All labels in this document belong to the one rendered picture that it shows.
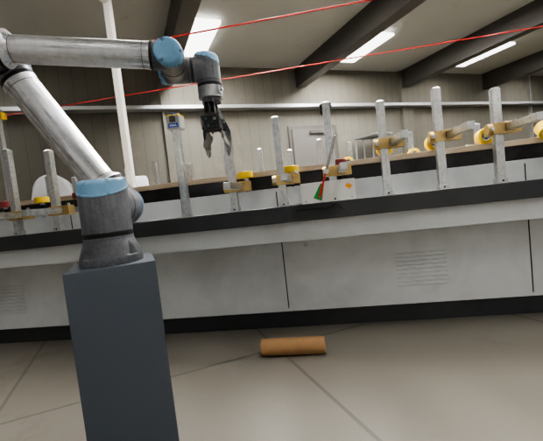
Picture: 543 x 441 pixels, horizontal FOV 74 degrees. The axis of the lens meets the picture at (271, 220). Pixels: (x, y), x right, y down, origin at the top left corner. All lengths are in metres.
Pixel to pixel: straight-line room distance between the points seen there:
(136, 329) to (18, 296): 1.70
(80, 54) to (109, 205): 0.48
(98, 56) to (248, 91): 6.34
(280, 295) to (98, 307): 1.16
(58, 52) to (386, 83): 8.39
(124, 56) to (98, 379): 0.98
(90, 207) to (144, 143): 5.80
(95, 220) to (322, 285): 1.28
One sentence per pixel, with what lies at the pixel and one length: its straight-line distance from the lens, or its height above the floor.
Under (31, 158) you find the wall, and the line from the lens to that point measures 7.06.
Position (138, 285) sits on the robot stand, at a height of 0.53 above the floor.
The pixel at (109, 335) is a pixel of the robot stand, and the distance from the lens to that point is 1.20.
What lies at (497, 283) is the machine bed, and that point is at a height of 0.18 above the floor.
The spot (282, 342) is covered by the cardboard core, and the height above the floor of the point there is 0.07.
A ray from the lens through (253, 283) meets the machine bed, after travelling 2.10.
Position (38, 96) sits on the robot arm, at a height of 1.18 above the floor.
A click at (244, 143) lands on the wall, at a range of 7.31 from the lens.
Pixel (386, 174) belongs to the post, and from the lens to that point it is 1.80.
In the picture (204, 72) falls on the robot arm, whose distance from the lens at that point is 1.43.
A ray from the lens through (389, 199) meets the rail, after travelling 1.78.
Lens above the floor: 0.75
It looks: 4 degrees down
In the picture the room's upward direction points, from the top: 6 degrees counter-clockwise
